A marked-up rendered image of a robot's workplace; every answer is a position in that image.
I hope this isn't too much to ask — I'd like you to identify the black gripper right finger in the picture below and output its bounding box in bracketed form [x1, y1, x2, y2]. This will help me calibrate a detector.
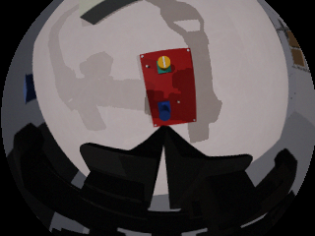
[164, 125, 253, 209]

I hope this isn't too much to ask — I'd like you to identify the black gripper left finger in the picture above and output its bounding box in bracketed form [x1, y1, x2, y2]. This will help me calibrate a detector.
[79, 125, 165, 208]

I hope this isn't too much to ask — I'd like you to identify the red circuit board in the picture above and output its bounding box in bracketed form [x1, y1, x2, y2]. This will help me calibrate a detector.
[141, 47, 197, 127]

